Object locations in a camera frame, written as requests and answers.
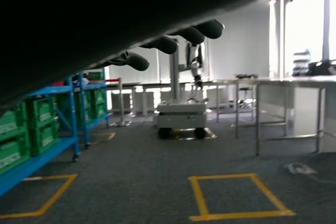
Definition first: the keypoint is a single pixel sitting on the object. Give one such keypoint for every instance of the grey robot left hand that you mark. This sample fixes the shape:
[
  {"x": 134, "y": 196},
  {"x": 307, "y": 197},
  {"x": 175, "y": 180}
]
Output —
[{"x": 78, "y": 14}]

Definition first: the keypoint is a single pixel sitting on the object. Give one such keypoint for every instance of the blue metal shelf rack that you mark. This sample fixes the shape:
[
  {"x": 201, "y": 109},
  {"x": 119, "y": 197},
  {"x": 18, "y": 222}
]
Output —
[
  {"x": 84, "y": 118},
  {"x": 39, "y": 160}
]

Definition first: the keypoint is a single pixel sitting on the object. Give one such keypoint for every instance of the stainless steel workbench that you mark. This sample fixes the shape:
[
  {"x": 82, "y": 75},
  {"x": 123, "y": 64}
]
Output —
[{"x": 288, "y": 81}]

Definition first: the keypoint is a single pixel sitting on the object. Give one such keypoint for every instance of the red barrier belt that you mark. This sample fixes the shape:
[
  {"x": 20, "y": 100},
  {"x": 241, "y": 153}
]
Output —
[{"x": 112, "y": 80}]

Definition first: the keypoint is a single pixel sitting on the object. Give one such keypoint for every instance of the green plastic crate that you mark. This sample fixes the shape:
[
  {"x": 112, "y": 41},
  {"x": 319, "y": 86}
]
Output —
[
  {"x": 85, "y": 118},
  {"x": 85, "y": 101},
  {"x": 44, "y": 139},
  {"x": 98, "y": 98},
  {"x": 41, "y": 111},
  {"x": 11, "y": 121},
  {"x": 100, "y": 111},
  {"x": 13, "y": 154}
]

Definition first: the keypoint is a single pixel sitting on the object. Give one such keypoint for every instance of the white desk row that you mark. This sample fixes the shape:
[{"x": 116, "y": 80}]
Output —
[{"x": 144, "y": 100}]

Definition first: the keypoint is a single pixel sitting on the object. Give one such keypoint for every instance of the yellow floor tape square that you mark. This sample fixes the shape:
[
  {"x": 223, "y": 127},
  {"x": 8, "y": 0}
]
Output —
[{"x": 199, "y": 198}]

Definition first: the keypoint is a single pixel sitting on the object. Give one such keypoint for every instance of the grey stacked equipment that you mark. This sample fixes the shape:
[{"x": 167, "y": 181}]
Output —
[{"x": 301, "y": 63}]

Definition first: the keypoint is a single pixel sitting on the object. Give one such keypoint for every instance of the black carry case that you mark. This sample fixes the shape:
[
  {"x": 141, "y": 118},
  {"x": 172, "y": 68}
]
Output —
[{"x": 322, "y": 67}]

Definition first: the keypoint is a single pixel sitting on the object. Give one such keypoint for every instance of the crumpled white plastic sheet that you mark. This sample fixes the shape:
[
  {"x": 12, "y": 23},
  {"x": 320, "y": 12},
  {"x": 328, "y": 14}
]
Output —
[{"x": 299, "y": 168}]

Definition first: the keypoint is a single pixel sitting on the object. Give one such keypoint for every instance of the chrome stanchion post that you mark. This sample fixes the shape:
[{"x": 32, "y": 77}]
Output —
[{"x": 121, "y": 104}]

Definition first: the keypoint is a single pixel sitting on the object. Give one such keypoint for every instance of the steel frame table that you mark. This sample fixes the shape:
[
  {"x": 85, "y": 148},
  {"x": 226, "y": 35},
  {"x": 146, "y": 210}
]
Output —
[{"x": 236, "y": 111}]

